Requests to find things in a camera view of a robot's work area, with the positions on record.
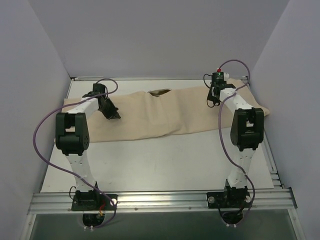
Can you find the beige cloth wrap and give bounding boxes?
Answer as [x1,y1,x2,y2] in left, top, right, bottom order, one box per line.
[63,77,272,143]

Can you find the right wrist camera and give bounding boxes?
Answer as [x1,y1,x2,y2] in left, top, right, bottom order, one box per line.
[216,68,230,81]

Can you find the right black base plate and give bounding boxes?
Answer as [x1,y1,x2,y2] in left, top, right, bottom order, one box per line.
[206,191,252,209]

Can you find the steel instrument tray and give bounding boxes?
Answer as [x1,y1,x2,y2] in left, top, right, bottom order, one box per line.
[148,88,171,97]

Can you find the aluminium front rail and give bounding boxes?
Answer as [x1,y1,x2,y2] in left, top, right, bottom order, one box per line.
[28,188,297,215]

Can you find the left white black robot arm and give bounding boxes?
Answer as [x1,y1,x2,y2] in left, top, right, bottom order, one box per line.
[55,81,121,210]

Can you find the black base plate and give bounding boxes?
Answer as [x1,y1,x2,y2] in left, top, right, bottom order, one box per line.
[71,190,116,211]
[206,191,252,209]

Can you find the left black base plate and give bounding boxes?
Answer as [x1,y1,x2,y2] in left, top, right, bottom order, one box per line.
[71,190,116,211]

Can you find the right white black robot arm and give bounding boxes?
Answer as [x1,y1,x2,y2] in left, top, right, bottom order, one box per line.
[207,69,264,207]

